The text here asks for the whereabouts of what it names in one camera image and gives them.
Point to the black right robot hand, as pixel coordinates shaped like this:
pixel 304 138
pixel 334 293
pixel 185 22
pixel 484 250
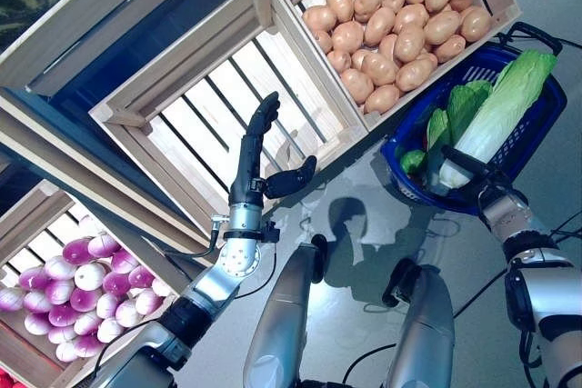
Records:
pixel 491 183

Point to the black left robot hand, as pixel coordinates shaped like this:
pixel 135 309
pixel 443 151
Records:
pixel 247 165

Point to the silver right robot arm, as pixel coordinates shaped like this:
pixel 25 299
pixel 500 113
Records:
pixel 504 220

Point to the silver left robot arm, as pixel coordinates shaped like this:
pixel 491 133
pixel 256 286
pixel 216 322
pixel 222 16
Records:
pixel 241 256

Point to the blue plastic shopping basket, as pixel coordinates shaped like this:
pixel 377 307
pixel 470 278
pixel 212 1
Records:
pixel 523 142

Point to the wooden cabbage crate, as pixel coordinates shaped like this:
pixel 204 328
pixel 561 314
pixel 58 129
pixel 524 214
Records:
pixel 204 102

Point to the round green vegetable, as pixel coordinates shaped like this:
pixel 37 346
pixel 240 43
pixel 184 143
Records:
pixel 413 162

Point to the black left robot foot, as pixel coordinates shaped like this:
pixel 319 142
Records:
pixel 319 247

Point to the black robot foot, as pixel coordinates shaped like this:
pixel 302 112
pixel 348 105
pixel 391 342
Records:
pixel 319 247
pixel 402 270

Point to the black right robot foot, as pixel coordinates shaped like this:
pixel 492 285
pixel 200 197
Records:
pixel 402 270

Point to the wooden display shelf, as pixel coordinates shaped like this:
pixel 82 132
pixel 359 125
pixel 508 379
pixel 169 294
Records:
pixel 150 65

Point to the purple white turnip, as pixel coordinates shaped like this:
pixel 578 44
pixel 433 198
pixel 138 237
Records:
pixel 147 301
pixel 32 278
pixel 63 314
pixel 160 287
pixel 59 290
pixel 87 322
pixel 141 275
pixel 37 301
pixel 107 305
pixel 77 249
pixel 88 275
pixel 59 267
pixel 123 261
pixel 103 245
pixel 84 298
pixel 116 282

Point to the silver left robot leg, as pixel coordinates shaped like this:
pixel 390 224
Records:
pixel 277 315

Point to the silver robot leg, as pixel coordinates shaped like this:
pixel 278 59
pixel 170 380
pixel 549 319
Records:
pixel 277 315
pixel 427 329

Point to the silver right robot leg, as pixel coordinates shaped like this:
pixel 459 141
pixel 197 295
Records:
pixel 427 329

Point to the wooden pumpkin crate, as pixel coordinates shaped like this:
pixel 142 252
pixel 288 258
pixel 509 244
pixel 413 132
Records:
pixel 159 2

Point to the wooden turnip crate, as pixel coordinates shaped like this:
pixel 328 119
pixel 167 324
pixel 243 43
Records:
pixel 27 211

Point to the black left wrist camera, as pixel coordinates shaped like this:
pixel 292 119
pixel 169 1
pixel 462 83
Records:
pixel 270 231

